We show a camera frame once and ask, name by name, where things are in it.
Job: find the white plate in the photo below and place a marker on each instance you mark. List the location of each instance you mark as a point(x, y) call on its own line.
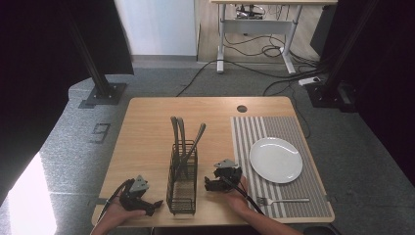
point(275, 160)

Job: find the grey floor socket plate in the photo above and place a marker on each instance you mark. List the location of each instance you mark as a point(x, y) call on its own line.
point(100, 133)

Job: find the person's left hand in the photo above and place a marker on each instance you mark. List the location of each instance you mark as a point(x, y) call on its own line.
point(119, 213)

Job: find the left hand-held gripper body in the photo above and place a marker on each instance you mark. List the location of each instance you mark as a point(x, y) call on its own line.
point(133, 197)

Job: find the grey striped placemat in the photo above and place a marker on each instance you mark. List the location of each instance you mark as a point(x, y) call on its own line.
point(293, 129)

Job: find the black curtain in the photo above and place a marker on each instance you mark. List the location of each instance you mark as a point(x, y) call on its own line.
point(32, 65)
point(385, 81)

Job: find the person's right hand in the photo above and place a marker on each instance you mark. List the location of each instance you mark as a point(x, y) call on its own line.
point(238, 200)

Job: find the metal fork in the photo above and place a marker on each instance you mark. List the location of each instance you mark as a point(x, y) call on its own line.
point(287, 200)

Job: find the white-legged wooden desk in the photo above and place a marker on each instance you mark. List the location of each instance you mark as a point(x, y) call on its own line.
point(257, 26)

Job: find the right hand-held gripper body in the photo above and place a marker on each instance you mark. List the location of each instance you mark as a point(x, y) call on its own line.
point(230, 174)

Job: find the black metal stand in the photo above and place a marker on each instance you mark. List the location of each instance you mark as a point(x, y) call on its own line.
point(102, 91)
point(329, 94)

